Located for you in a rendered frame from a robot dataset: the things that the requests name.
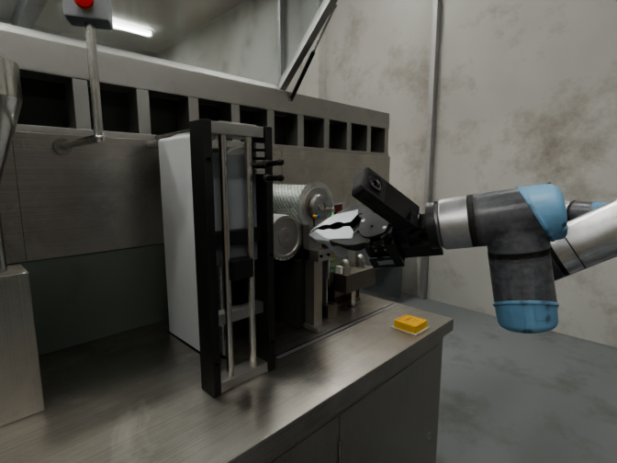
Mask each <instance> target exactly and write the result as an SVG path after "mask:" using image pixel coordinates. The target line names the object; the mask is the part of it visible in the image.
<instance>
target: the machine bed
mask: <svg viewBox="0 0 617 463"><path fill-rule="evenodd" d="M359 297H360V300H358V301H356V302H355V303H356V304H357V307H356V308H353V309H352V308H348V307H347V305H346V306H344V307H341V308H339V309H337V315H336V316H333V317H331V318H329V319H327V318H324V317H322V321H323V322H326V323H327V324H329V325H330V328H329V329H327V330H324V331H322V332H320V333H316V332H313V331H311V330H309V329H307V328H305V327H303V326H301V327H299V328H295V327H293V326H291V325H288V324H286V323H283V322H280V321H278V320H276V319H275V355H278V354H280V353H282V352H285V351H286V350H288V349H290V348H293V347H295V346H297V345H299V344H303V343H305V342H306V341H309V340H311V339H313V338H315V337H318V336H320V335H322V334H324V333H327V332H329V331H331V330H333V329H336V328H338V327H340V326H342V325H345V324H346V323H348V322H352V321H354V320H356V319H358V318H361V317H363V316H365V315H366V314H369V313H371V312H373V311H377V310H379V309H381V308H383V307H386V306H387V305H389V304H391V303H396V302H393V301H389V300H386V299H380V298H377V297H373V296H369V295H366V294H363V293H360V292H359ZM396 304H398V305H397V306H395V307H393V308H390V309H388V310H386V311H383V312H380V313H378V314H377V315H375V316H373V317H371V318H368V319H366V320H364V321H362V322H359V323H357V324H355V325H353V326H351V327H349V328H347V329H344V330H342V331H340V332H338V333H336V334H333V335H331V336H329V337H327V338H325V339H323V340H320V341H318V342H317V343H315V344H311V345H309V346H307V347H305V348H303V349H301V350H298V351H296V352H295V353H293V354H291V355H289V356H285V357H283V358H281V359H279V360H278V359H275V370H273V371H270V372H269V371H266V372H264V373H263V374H261V375H259V376H257V377H254V378H251V379H249V380H247V381H245V382H243V383H242V384H240V385H238V386H235V387H233V388H231V389H229V390H226V391H224V392H222V393H221V395H220V396H218V397H217V398H215V399H214V398H213V397H211V396H210V395H209V394H208V393H206V392H205V391H204V390H202V385H201V366H200V354H199V353H197V352H196V351H194V350H193V349H191V348H190V347H189V346H187V345H186V344H184V343H182V342H181V341H179V340H178V339H176V338H175V337H173V336H172V335H170V334H169V333H168V331H170V329H169V319H168V320H165V321H161V322H156V323H153V324H149V325H146V326H142V327H139V328H136V329H132V330H129V331H125V332H123V333H117V334H113V335H110V336H107V337H103V338H100V339H96V340H94V341H90V342H87V343H83V344H78V345H74V346H71V347H67V348H64V349H61V350H58V351H54V352H51V353H48V354H44V355H41V356H39V367H40V374H41V383H42V390H43V399H44V406H45V409H44V411H41V412H37V413H34V414H31V415H30V416H27V417H24V418H22V419H19V420H16V421H14V422H12V423H7V424H5V425H2V426H0V463H260V462H262V461H263V460H265V459H266V458H268V457H270V456H271V455H272V454H273V453H274V452H276V451H277V450H279V449H280V448H282V447H283V446H285V445H286V444H288V443H289V442H291V441H292V440H294V439H295V438H297V437H298V436H300V435H301V434H303V433H304V432H306V431H307V430H308V429H309V428H311V427H312V426H314V425H315V424H317V423H318V422H320V421H321V420H323V419H324V418H326V417H327V416H329V415H330V414H332V413H333V412H335V411H336V410H338V409H339V408H341V407H342V406H343V405H344V404H346V403H347V402H348V401H350V400H352V399H353V398H355V397H356V396H358V395H359V394H361V393H362V392H364V391H365V390H367V389H368V388H370V387H371V386H373V385H374V384H376V383H377V382H378V381H379V380H380V379H382V378H384V377H385V376H387V375H388V374H390V373H391V372H393V371H394V370H396V369H397V368H398V367H400V366H402V365H403V364H405V363H406V362H408V361H409V360H411V359H412V358H413V357H414V356H416V355H417V354H419V353H420V352H422V351H423V350H425V349H426V348H427V347H429V346H430V345H432V344H434V343H435V342H437V341H438V340H440V339H441V338H443V337H444V336H445V335H447V334H448V333H449V332H451V331H452V330H453V327H454V319H453V318H449V317H446V316H442V315H440V314H436V313H432V312H429V311H423V310H420V309H416V308H413V307H410V306H406V305H403V304H399V303H396ZM405 314H408V315H412V316H415V317H418V318H422V319H424V320H427V326H430V327H431V328H429V329H428V330H426V331H424V332H423V333H420V334H419V335H417V336H415V335H412V334H409V333H404V332H402V331H399V330H396V329H393V328H391V326H393V325H394V320H396V319H397V318H399V317H401V316H403V315H405ZM232 329H233V357H234V366H236V365H239V364H240V363H242V362H245V361H247V360H249V359H250V345H249V317H247V318H244V319H241V320H238V321H236V322H233V323H232Z"/></svg>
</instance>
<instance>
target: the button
mask: <svg viewBox="0 0 617 463"><path fill-rule="evenodd" d="M394 327H396V328H399V329H401V330H404V331H407V332H410V333H415V334H416V333H418V332H420V331H421V330H423V329H425V328H426V327H427V320H424V319H422V318H418V317H415V316H412V315H408V314H405V315H403V316H401V317H399V318H397V319H396V320H394Z"/></svg>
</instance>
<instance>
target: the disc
mask: <svg viewBox="0 0 617 463"><path fill-rule="evenodd" d="M313 187H321V188H323V189H324V190H325V191H326V192H327V193H328V195H329V198H330V201H331V208H333V199H332V195H331V192H330V190H329V188H328V187H327V186H326V185H325V184H323V183H321V182H319V181H315V182H311V183H309V184H307V185H306V186H305V187H304V189H303V190H302V192H301V194H300V196H299V199H298V203H297V213H298V217H299V220H300V222H301V224H302V225H303V224H308V223H307V221H306V220H305V217H304V214H303V202H304V198H305V196H306V195H307V193H308V192H309V191H310V189H311V188H313Z"/></svg>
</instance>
